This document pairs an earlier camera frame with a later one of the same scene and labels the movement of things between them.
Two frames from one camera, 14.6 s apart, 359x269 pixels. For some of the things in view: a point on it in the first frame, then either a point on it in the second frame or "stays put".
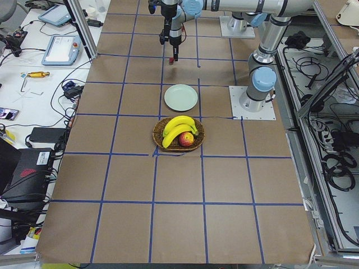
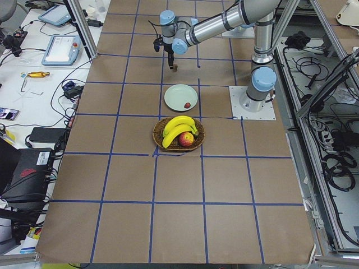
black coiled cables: (339, 169) stays put
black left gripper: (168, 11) → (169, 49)
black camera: (152, 5) → (157, 43)
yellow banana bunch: (176, 125) stays put
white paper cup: (91, 13) stays put
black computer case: (29, 183) stays put
